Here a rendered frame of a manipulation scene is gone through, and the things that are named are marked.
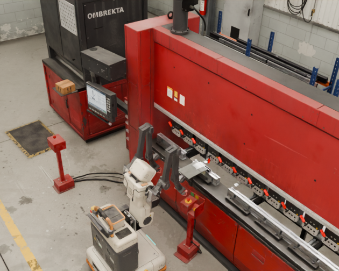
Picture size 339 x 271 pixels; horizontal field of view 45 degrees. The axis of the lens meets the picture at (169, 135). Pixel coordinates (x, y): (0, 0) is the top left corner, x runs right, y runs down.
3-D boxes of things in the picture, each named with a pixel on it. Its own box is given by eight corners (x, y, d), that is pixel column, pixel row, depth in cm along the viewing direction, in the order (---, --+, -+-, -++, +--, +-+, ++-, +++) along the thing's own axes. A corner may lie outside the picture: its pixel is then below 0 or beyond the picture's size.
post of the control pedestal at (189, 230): (185, 244, 469) (188, 211, 439) (188, 242, 473) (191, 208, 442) (189, 247, 466) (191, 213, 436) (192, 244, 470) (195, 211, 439)
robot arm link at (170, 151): (163, 145, 369) (170, 150, 362) (175, 142, 377) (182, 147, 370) (156, 185, 390) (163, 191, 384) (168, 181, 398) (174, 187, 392)
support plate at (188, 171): (177, 170, 442) (177, 169, 441) (196, 161, 456) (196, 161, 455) (188, 179, 430) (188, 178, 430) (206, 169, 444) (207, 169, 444)
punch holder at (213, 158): (206, 157, 431) (208, 144, 422) (212, 155, 436) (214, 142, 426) (217, 164, 422) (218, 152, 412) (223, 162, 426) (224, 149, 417)
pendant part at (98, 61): (86, 115, 507) (79, 51, 459) (101, 108, 522) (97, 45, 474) (113, 132, 479) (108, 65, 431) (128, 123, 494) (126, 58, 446)
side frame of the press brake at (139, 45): (130, 187, 564) (124, 24, 433) (178, 164, 608) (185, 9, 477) (140, 197, 548) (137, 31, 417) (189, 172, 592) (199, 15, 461)
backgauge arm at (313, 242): (298, 254, 385) (302, 244, 377) (338, 223, 418) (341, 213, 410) (306, 259, 380) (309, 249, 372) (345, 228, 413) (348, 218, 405)
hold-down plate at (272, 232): (254, 222, 399) (254, 220, 397) (258, 219, 401) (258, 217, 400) (278, 241, 379) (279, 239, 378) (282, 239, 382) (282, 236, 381)
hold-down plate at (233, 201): (225, 199, 424) (225, 197, 422) (228, 197, 427) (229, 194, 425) (246, 216, 405) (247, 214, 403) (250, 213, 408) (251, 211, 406)
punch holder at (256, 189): (249, 189, 393) (252, 175, 384) (255, 185, 398) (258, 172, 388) (261, 197, 384) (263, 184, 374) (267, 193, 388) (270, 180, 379)
